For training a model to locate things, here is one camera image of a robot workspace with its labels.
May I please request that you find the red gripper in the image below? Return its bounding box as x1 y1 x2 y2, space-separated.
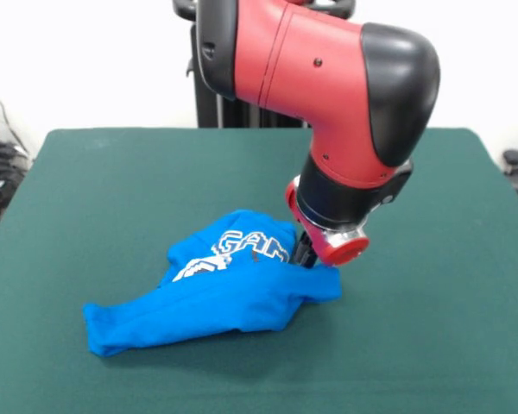
284 175 370 269

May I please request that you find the blue shirt with white print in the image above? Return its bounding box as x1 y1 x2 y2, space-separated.
82 209 343 358

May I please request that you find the dark green table cloth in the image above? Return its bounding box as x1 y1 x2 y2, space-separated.
0 127 518 414

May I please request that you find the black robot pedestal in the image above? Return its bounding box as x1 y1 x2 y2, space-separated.
172 0 355 129

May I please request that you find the black cable bundle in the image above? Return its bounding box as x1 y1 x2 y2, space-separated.
0 141 31 225

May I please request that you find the thin grey cable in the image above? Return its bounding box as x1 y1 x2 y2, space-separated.
0 79 30 156

